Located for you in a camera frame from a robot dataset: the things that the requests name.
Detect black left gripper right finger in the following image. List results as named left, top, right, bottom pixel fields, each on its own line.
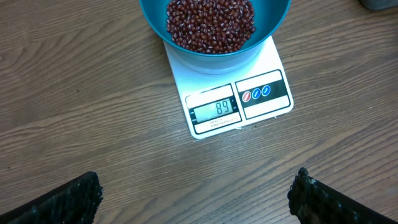
left=287, top=167, right=397, bottom=224

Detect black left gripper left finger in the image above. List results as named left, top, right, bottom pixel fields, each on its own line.
left=1, top=171, right=103, bottom=224

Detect white digital kitchen scale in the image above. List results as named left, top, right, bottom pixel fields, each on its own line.
left=165, top=37, right=294, bottom=139

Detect teal bowl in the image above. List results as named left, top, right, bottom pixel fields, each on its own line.
left=140, top=0, right=291, bottom=74

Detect red beans in bowl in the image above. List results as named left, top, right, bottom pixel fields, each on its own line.
left=166, top=0, right=256, bottom=54

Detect clear plastic bean container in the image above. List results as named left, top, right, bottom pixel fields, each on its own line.
left=359, top=0, right=398, bottom=11

